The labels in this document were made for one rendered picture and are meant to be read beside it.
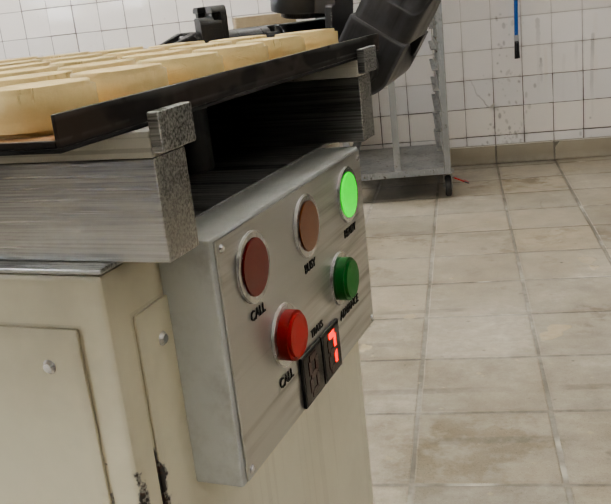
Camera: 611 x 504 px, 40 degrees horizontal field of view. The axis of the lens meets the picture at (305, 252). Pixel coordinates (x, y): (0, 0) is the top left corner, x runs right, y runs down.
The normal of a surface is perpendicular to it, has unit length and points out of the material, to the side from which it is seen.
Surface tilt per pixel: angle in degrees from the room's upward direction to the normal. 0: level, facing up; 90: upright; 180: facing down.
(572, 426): 0
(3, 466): 90
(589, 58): 90
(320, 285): 90
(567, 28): 90
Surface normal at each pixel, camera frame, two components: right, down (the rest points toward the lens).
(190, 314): -0.36, 0.30
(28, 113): 0.09, 0.27
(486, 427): -0.11, -0.95
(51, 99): 0.47, 0.21
